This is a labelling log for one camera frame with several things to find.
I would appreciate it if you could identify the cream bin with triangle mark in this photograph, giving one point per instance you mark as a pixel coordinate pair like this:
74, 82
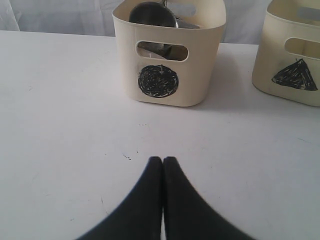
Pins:
287, 63

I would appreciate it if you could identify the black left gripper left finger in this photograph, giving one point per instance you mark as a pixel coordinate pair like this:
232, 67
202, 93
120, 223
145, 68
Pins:
139, 215

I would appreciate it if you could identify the white backdrop curtain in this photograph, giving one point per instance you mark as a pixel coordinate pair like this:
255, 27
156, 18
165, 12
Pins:
94, 17

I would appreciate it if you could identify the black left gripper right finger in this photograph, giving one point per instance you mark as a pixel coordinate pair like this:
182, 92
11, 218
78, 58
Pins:
187, 216

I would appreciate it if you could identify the cream bin with circle mark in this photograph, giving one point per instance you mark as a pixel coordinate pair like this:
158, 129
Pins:
181, 83

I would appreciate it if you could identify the steel mug with wire handle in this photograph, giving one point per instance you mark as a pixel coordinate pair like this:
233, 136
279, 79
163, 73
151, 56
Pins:
154, 13

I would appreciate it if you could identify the steel mug with solid handle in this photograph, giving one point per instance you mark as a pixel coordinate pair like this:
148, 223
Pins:
167, 51

